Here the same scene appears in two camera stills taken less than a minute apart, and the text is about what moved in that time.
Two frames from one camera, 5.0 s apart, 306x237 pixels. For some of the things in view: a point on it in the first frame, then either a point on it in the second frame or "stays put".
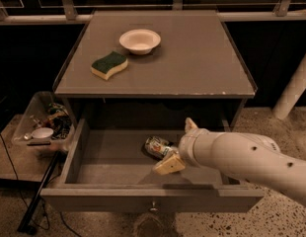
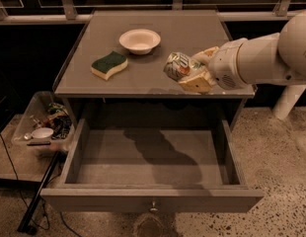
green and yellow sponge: [113, 62] stays put
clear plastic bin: [44, 125] stays put
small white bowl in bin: [43, 133] stays put
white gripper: [187, 146] → [224, 67]
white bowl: [140, 41] stays put
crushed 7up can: [156, 147] → [179, 65]
